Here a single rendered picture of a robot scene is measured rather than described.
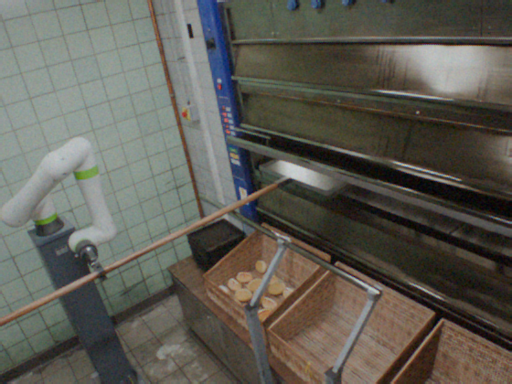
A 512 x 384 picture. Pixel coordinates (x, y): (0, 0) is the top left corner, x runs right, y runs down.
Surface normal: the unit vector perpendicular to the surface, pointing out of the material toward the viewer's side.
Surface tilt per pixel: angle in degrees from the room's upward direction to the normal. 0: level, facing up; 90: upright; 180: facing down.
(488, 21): 88
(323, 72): 70
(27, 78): 90
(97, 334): 90
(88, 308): 90
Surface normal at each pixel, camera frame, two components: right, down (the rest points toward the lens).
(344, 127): -0.81, 0.04
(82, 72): 0.57, 0.26
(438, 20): -0.80, 0.37
